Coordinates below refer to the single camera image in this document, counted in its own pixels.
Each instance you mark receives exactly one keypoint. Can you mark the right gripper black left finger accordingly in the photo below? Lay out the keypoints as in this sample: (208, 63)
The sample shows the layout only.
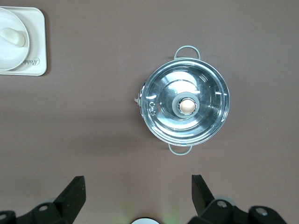
(67, 200)

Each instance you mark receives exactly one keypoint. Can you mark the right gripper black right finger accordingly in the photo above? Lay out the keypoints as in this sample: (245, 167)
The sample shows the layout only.
(203, 200)

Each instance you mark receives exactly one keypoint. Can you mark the cream round plate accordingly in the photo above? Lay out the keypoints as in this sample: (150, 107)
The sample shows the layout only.
(9, 56)

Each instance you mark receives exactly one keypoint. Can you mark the white steamed bun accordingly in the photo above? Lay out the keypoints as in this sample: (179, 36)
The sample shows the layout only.
(11, 36)

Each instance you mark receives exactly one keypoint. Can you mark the brown table cover cloth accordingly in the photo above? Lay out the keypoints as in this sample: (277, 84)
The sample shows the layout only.
(93, 116)

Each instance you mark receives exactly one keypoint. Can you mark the glass lid with gold knob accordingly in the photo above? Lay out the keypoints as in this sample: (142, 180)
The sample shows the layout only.
(163, 116)

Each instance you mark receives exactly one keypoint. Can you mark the cream rabbit print tray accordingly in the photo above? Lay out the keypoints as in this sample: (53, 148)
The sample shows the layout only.
(38, 35)

